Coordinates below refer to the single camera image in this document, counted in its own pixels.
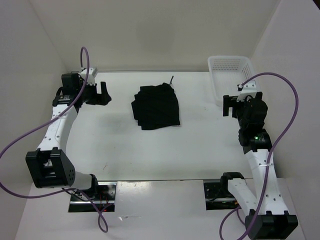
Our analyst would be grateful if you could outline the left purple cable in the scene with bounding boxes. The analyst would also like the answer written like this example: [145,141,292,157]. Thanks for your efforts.
[0,46,110,233]

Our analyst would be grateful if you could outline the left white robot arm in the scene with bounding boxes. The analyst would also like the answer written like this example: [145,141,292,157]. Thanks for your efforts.
[25,68,112,200]

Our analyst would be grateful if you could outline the white perforated plastic basket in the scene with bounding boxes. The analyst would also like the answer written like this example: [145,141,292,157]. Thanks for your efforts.
[207,55,260,107]

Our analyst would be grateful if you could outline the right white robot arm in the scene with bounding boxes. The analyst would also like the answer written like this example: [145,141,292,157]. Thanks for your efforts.
[219,92,298,240]

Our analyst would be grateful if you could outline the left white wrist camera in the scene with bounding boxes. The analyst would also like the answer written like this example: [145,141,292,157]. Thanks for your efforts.
[79,67,98,85]

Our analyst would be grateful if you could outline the black shorts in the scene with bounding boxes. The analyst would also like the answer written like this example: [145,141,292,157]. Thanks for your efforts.
[131,77,181,131]

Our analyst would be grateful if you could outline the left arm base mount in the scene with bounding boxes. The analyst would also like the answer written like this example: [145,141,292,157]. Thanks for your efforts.
[68,181,117,213]

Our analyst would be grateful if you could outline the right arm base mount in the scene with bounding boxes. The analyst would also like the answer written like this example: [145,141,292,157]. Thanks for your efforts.
[203,176,255,212]

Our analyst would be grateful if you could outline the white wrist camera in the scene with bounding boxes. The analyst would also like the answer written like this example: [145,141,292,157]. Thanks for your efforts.
[79,67,98,85]
[236,80,257,102]

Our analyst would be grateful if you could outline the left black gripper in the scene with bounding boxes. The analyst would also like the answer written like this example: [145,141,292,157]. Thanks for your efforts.
[76,79,111,106]

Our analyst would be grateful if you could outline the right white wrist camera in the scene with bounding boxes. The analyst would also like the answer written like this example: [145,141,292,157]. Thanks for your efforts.
[236,80,257,102]

